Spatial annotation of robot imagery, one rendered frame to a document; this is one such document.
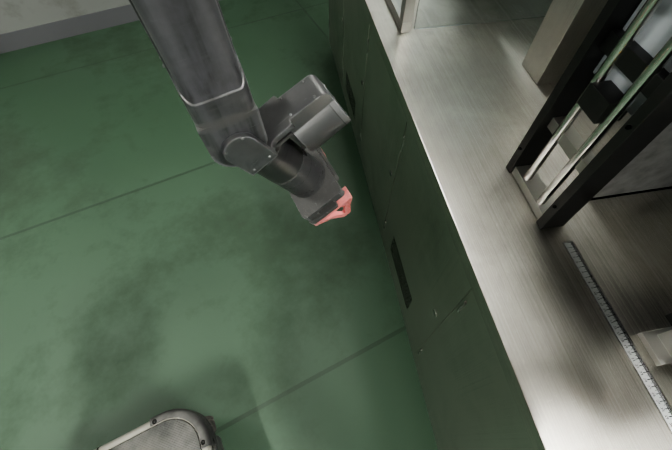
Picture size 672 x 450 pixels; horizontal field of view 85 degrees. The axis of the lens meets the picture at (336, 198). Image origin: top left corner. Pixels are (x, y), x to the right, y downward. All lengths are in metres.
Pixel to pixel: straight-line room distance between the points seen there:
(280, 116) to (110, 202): 1.80
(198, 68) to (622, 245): 0.80
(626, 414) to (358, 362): 0.99
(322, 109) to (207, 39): 0.15
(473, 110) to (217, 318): 1.25
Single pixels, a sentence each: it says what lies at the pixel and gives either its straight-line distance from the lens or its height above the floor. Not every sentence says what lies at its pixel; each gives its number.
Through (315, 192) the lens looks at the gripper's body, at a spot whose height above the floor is 1.13.
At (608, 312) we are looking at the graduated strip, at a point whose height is 0.90.
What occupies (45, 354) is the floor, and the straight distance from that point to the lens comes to 1.93.
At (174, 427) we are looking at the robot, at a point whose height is 0.24.
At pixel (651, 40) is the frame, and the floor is 1.24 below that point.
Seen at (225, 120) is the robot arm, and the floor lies 1.30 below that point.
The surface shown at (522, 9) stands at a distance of 1.36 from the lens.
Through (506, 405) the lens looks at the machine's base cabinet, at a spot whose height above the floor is 0.76.
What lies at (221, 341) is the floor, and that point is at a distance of 1.63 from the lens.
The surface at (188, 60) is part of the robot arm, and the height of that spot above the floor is 1.36.
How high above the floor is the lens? 1.53
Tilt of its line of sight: 56 degrees down
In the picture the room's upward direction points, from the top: straight up
